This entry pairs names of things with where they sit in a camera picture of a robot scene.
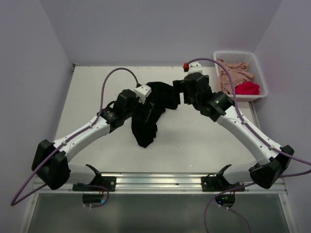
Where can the white plastic basket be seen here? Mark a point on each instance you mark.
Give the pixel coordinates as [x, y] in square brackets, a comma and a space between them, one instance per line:
[231, 56]

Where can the black t shirt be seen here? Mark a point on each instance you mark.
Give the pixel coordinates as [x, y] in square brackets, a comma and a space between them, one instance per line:
[163, 96]

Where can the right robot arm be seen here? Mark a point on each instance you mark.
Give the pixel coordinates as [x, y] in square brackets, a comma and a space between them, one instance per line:
[270, 161]

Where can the beige t shirt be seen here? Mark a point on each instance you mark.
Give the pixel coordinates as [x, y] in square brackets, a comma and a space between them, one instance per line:
[238, 72]

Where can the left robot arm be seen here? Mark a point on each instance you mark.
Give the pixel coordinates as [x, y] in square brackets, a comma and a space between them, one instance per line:
[51, 162]

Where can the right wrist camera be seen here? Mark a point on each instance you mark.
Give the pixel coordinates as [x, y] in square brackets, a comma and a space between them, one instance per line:
[194, 67]

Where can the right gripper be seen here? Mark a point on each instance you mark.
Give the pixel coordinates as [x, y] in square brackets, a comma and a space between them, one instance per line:
[179, 86]

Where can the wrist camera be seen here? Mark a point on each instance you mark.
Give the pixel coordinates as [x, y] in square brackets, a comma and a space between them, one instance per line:
[194, 67]
[142, 92]

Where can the aluminium mounting rail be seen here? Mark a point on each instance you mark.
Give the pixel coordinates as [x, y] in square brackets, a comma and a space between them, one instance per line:
[167, 183]

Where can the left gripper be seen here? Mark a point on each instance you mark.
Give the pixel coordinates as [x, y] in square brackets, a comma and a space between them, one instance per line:
[142, 115]

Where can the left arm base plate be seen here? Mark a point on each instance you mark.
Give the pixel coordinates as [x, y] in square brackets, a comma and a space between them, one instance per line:
[108, 182]

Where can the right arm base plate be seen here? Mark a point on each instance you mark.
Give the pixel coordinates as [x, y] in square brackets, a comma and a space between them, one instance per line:
[214, 184]

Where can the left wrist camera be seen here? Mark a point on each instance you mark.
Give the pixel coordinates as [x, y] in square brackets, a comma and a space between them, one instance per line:
[142, 92]

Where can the red t shirt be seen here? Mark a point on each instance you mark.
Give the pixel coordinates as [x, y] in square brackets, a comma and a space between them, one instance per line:
[247, 88]

